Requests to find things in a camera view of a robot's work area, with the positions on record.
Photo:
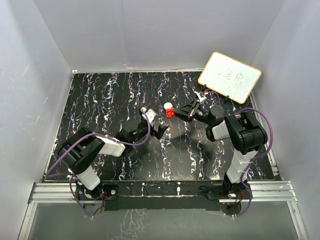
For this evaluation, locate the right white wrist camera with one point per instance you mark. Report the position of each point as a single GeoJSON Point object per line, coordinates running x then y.
{"type": "Point", "coordinates": [201, 97]}

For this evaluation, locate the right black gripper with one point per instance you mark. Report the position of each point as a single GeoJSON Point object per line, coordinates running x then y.
{"type": "Point", "coordinates": [188, 110]}

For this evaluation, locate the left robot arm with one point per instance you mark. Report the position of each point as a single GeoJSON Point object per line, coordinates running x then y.
{"type": "Point", "coordinates": [79, 159]}

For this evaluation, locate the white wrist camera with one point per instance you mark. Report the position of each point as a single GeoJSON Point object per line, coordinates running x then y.
{"type": "Point", "coordinates": [148, 114]}
{"type": "Point", "coordinates": [201, 97]}

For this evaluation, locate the small whiteboard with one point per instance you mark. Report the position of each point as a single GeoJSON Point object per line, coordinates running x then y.
{"type": "Point", "coordinates": [229, 77]}

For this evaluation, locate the white earbud charging case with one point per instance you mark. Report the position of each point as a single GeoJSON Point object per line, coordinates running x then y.
{"type": "Point", "coordinates": [167, 106]}

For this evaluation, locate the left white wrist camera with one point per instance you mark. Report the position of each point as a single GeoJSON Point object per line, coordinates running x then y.
{"type": "Point", "coordinates": [148, 114]}

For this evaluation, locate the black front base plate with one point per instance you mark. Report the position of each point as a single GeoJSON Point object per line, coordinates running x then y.
{"type": "Point", "coordinates": [157, 195]}

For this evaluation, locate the aluminium frame rail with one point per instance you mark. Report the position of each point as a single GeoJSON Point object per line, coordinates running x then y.
{"type": "Point", "coordinates": [262, 191]}

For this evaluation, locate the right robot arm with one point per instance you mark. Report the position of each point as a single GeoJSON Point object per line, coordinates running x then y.
{"type": "Point", "coordinates": [244, 131]}

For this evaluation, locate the red ball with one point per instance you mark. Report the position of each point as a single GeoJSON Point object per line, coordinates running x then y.
{"type": "Point", "coordinates": [170, 112]}

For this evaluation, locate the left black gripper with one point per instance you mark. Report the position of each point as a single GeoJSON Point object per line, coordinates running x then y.
{"type": "Point", "coordinates": [157, 134]}

